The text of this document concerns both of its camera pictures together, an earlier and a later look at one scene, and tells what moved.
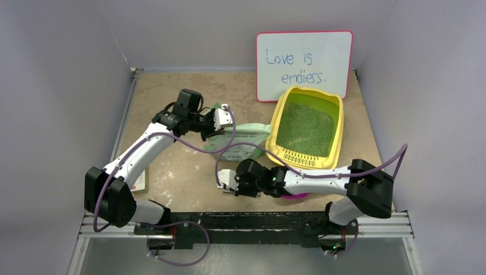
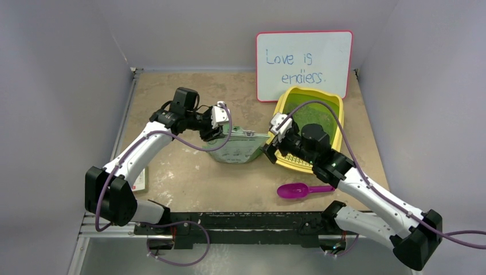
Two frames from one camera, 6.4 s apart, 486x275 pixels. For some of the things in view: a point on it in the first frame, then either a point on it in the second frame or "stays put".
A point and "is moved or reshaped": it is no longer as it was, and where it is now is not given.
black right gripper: [238, 185] → [277, 148]
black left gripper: [211, 131] stays put
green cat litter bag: [257, 133] is moved or reshaped
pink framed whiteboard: [320, 60] stays put
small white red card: [139, 183] stays put
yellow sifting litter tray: [306, 129] stays put
